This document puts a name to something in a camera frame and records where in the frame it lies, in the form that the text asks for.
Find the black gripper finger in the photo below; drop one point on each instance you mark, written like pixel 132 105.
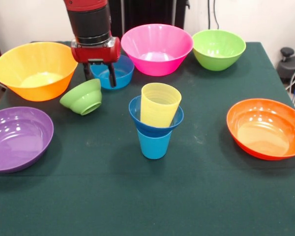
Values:
pixel 112 76
pixel 86 71

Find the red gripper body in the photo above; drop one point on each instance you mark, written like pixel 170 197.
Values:
pixel 96 54

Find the small green plastic bowl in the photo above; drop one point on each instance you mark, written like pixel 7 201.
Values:
pixel 82 97

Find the translucent yellow plastic cup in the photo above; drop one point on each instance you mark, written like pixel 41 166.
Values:
pixel 157 110

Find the small dark blue bowl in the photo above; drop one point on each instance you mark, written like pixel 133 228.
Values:
pixel 155 130

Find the light blue plastic cup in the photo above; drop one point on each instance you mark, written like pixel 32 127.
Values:
pixel 153 147

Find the large green plastic bowl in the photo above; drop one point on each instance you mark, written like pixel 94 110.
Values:
pixel 217 46

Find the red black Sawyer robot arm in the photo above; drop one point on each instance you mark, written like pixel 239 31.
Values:
pixel 91 22

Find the translucent light blue bowl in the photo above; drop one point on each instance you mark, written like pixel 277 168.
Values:
pixel 124 73

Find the large yellow plastic bowl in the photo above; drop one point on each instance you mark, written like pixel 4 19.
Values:
pixel 37 61

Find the large pink plastic bowl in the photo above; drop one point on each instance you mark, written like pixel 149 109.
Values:
pixel 157 41

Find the shallow purple plastic bowl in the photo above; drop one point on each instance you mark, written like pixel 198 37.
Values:
pixel 17 140

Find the dark green tablecloth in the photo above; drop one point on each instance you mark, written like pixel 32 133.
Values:
pixel 147 196

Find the shallow orange plastic bowl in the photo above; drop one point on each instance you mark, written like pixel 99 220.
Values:
pixel 265 130

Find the black knob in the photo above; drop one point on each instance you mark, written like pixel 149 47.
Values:
pixel 287 52

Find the black round base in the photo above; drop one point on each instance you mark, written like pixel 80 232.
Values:
pixel 293 66

